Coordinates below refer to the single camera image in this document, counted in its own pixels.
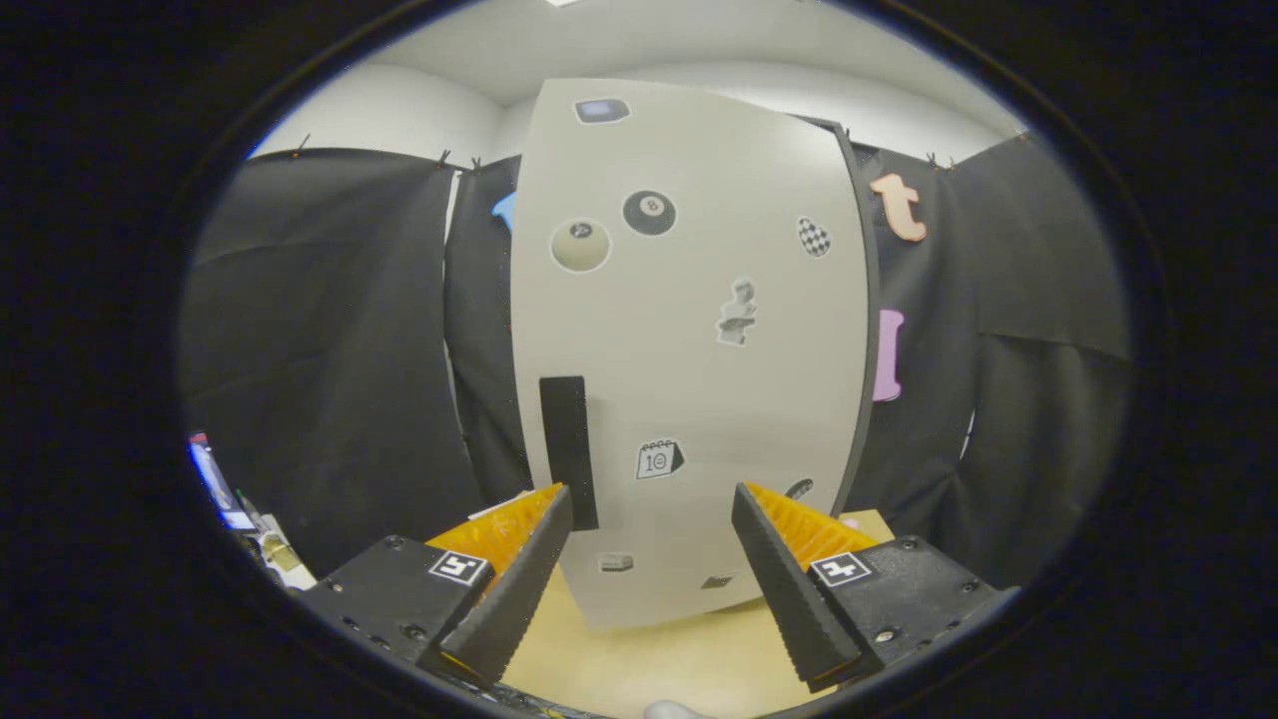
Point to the beige clutter item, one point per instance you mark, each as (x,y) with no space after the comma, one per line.
(280,554)

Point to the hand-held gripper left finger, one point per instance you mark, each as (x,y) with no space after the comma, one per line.
(519,589)

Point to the grey shoe cabinet door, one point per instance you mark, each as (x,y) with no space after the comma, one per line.
(689,399)

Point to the blue and white object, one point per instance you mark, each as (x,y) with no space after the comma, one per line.
(215,474)

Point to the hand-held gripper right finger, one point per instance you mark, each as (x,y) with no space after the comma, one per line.
(784,589)

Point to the grey shoe cabinet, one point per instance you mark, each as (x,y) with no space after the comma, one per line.
(873,300)

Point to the black backdrop cloth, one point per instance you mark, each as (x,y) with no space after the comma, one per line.
(319,350)

